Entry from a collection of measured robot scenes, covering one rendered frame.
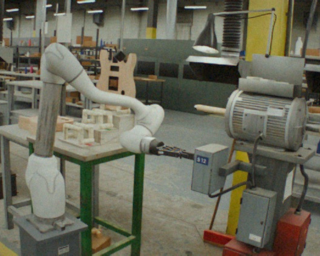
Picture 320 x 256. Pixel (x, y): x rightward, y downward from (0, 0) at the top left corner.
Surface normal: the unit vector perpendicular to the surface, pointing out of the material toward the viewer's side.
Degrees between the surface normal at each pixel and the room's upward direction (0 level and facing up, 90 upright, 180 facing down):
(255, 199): 90
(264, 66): 90
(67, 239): 90
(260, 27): 90
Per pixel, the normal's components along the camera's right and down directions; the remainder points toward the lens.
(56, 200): 0.75, 0.15
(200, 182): -0.59, 0.12
